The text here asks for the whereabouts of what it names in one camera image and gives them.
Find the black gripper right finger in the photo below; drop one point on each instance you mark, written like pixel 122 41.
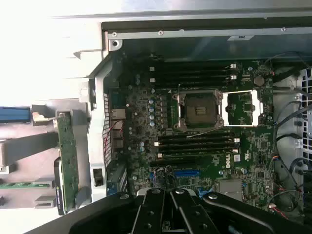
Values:
pixel 192 214

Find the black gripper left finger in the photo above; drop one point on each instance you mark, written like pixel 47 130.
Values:
pixel 148 214

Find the blue expansion slot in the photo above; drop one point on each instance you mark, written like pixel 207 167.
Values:
pixel 187 174

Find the grey chipset heatsink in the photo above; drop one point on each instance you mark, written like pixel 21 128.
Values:
pixel 230 190

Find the black expansion slot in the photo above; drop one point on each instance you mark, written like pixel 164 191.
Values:
pixel 175 162

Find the black RAM slot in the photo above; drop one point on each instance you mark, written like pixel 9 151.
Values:
pixel 195 72
pixel 195 84
pixel 195 78
pixel 195 143
pixel 195 137
pixel 195 148
pixel 195 66

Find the green motherboard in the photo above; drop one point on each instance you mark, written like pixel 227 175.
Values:
pixel 256 146

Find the CPU socket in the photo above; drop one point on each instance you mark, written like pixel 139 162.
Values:
pixel 200 109

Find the black open PC case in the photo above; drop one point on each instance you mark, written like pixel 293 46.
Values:
pixel 97 122

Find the metal socket cover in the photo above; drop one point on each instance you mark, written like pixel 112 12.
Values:
pixel 255 109

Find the green bare RAM stick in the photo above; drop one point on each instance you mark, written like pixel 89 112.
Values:
pixel 17 185

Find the grey parts rack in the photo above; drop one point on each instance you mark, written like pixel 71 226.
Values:
pixel 24 148

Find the coin battery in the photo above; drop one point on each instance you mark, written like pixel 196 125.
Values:
pixel 259 81

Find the hard disk with blue rails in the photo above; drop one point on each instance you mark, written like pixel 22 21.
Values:
pixel 14 114

